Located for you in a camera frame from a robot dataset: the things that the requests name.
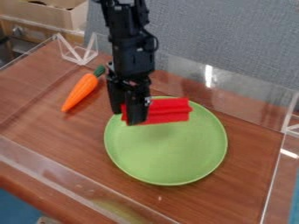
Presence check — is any black cable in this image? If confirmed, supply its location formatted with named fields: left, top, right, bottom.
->
left=147, top=31, right=161, bottom=53

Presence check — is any cardboard box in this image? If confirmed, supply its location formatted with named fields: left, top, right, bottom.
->
left=0, top=0, right=90, bottom=30

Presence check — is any clear acrylic tray wall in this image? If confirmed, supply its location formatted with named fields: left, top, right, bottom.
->
left=0, top=38, right=299, bottom=224

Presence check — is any orange toy carrot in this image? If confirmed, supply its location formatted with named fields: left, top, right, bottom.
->
left=61, top=66, right=106, bottom=112

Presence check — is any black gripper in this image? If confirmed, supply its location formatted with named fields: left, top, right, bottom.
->
left=107, top=38, right=157, bottom=126

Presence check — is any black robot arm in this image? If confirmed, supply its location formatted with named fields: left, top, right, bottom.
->
left=94, top=0, right=159, bottom=125

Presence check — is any red star-shaped block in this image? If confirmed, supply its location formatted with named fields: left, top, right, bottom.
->
left=121, top=97, right=193, bottom=126

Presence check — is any green round plate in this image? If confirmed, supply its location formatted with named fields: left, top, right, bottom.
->
left=105, top=102, right=229, bottom=186

